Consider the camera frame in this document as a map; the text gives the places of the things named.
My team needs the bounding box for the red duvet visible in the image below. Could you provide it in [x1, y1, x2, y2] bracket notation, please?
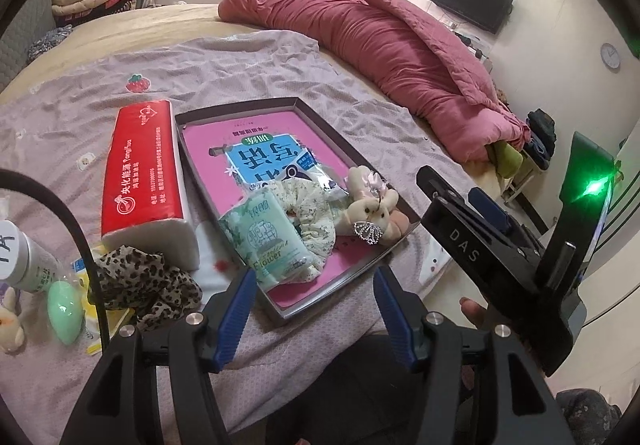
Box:
[218, 0, 531, 162]

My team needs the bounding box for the green egg sponge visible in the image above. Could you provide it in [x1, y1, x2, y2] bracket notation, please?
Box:
[47, 280, 84, 347]

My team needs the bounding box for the person's right hand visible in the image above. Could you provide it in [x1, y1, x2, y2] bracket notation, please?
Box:
[460, 297, 490, 332]

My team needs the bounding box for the beige bed sheet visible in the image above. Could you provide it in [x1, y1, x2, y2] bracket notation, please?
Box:
[0, 2, 331, 100]

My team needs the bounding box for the cream plush bunny silver crown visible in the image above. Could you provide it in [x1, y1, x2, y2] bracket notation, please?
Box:
[345, 165, 408, 247]

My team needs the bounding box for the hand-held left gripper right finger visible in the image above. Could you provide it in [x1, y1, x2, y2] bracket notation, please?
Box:
[374, 266, 576, 445]

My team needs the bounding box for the grey quilted headboard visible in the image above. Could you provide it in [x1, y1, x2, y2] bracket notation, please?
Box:
[0, 0, 56, 90]

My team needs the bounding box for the white capped pill bottle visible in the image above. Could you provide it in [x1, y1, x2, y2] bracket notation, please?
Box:
[0, 220, 62, 296]

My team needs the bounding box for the cream plush with purple dress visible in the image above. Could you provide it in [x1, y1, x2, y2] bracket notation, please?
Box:
[0, 290, 26, 354]

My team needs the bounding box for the black television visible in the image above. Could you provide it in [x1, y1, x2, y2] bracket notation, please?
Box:
[427, 0, 515, 36]

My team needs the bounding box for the black cable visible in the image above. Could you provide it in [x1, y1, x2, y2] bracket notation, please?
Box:
[0, 169, 111, 357]

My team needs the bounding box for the green cloth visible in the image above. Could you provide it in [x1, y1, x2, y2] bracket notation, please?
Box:
[487, 140, 526, 180]

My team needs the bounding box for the small green tissue pack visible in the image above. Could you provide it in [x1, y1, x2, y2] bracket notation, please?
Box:
[218, 188, 321, 296]

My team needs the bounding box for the pile of dark clothes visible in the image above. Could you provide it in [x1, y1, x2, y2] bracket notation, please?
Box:
[525, 109, 557, 170]

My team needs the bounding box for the floral green scrunchie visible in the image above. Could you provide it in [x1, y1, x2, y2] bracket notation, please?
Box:
[270, 177, 351, 266]

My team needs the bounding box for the blue printed packet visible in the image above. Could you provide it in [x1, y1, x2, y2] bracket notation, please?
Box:
[222, 131, 346, 198]

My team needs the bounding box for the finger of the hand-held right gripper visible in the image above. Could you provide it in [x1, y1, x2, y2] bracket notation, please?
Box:
[416, 166, 466, 206]
[468, 189, 528, 258]

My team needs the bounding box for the white board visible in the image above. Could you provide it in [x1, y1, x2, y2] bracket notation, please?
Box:
[597, 135, 640, 311]

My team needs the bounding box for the red tissue pack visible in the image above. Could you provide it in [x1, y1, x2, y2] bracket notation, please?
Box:
[101, 100, 201, 272]

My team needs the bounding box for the dark patterned cloth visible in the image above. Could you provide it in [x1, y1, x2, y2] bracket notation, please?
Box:
[27, 25, 73, 60]

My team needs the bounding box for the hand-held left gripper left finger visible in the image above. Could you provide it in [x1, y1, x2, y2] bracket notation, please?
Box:
[60, 269, 257, 445]

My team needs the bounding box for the dark box tray pink base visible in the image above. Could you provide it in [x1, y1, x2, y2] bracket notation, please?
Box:
[174, 96, 421, 321]

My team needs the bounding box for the lilac printed blanket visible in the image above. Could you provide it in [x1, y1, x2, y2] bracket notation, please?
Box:
[0, 30, 481, 376]

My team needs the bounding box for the leopard print scrunchie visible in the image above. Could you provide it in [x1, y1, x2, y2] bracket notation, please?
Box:
[90, 247, 203, 332]

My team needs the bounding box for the yellow snack packet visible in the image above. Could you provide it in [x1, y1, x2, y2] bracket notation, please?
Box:
[70, 257, 132, 357]

